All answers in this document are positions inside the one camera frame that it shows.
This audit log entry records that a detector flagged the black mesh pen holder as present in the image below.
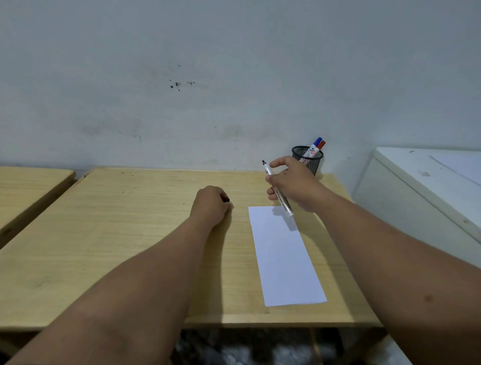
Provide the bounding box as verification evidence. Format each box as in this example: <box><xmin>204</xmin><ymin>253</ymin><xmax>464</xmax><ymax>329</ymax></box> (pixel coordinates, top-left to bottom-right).
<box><xmin>292</xmin><ymin>146</ymin><xmax>324</xmax><ymax>176</ymax></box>

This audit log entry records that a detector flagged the light wooden side table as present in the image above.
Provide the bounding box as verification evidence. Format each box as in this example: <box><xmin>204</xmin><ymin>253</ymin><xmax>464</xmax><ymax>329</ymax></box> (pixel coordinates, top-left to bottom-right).
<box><xmin>0</xmin><ymin>166</ymin><xmax>77</xmax><ymax>249</ymax></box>

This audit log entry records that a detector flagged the person's right hand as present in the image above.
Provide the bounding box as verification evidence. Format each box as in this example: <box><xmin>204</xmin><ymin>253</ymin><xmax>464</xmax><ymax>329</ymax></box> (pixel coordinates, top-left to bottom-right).
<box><xmin>265</xmin><ymin>156</ymin><xmax>332</xmax><ymax>213</ymax></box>

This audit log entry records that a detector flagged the white black-tipped marker pen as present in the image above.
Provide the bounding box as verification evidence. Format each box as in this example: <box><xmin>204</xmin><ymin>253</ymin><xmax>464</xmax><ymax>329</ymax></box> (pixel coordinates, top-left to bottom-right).
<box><xmin>262</xmin><ymin>160</ymin><xmax>295</xmax><ymax>217</ymax></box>

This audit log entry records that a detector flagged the person's right forearm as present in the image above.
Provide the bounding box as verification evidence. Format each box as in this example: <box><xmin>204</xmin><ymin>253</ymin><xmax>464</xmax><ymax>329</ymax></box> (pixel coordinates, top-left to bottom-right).
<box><xmin>310</xmin><ymin>188</ymin><xmax>481</xmax><ymax>365</ymax></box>

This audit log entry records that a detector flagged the white cabinet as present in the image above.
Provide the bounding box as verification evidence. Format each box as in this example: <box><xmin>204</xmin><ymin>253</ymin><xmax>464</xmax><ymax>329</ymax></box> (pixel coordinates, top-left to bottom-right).
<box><xmin>352</xmin><ymin>147</ymin><xmax>481</xmax><ymax>270</ymax></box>

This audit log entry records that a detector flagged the person's left forearm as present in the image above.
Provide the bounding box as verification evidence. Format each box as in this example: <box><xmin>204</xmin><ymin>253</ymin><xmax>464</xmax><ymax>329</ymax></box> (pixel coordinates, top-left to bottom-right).
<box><xmin>6</xmin><ymin>216</ymin><xmax>226</xmax><ymax>365</ymax></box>

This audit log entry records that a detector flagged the blue-capped white marker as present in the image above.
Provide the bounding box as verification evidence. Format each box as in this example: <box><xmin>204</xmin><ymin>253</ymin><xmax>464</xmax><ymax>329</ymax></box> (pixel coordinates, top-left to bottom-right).
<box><xmin>302</xmin><ymin>137</ymin><xmax>323</xmax><ymax>158</ymax></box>

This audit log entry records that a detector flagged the white folded paper sheet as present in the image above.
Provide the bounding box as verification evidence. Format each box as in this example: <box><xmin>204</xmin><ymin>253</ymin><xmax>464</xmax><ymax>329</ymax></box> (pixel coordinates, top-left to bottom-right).
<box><xmin>248</xmin><ymin>205</ymin><xmax>328</xmax><ymax>307</ymax></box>

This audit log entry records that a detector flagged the person's left hand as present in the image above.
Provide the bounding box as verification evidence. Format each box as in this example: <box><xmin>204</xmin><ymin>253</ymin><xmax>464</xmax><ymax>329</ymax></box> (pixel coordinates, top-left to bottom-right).
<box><xmin>189</xmin><ymin>185</ymin><xmax>234</xmax><ymax>228</ymax></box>

